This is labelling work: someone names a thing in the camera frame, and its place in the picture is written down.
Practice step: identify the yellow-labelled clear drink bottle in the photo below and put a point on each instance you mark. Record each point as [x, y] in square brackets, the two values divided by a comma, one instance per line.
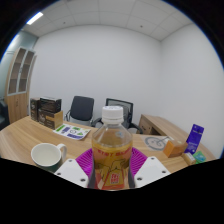
[112, 156]

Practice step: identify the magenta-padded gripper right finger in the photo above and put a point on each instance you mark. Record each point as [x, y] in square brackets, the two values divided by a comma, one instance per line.
[151, 170]

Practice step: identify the brown cardboard box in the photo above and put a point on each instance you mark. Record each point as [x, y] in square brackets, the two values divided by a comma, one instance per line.
[51, 120]

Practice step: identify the small beige box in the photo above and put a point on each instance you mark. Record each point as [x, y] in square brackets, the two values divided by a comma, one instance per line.
[189, 158]

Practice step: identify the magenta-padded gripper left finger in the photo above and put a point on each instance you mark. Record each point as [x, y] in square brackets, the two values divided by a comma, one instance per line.
[70, 171]

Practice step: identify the black flat box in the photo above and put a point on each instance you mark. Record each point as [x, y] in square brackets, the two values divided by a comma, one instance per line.
[50, 104]

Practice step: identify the green and white mug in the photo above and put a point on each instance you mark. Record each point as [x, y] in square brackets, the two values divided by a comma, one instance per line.
[46, 156]

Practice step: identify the tall dark printed box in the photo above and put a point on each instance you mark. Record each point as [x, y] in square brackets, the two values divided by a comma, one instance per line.
[34, 109]

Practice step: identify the black padded office chair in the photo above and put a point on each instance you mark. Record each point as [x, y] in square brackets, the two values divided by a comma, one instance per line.
[81, 108]

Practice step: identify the round white disc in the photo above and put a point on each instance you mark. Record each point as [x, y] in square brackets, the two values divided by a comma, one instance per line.
[154, 142]

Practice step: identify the black mesh-back office chair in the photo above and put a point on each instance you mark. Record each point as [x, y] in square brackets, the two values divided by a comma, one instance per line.
[128, 111]

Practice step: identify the narrow ceiling light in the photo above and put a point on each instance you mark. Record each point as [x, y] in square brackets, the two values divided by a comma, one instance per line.
[34, 18]

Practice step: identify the purple standing package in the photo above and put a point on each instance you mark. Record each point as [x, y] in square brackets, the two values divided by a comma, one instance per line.
[194, 138]

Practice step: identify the white printed leaflet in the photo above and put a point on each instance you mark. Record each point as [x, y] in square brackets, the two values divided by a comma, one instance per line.
[71, 131]

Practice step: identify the orange-brown box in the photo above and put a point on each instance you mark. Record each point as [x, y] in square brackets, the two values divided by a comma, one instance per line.
[175, 149]

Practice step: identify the wooden shelf unit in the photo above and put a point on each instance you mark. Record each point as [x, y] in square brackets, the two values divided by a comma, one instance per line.
[16, 106]

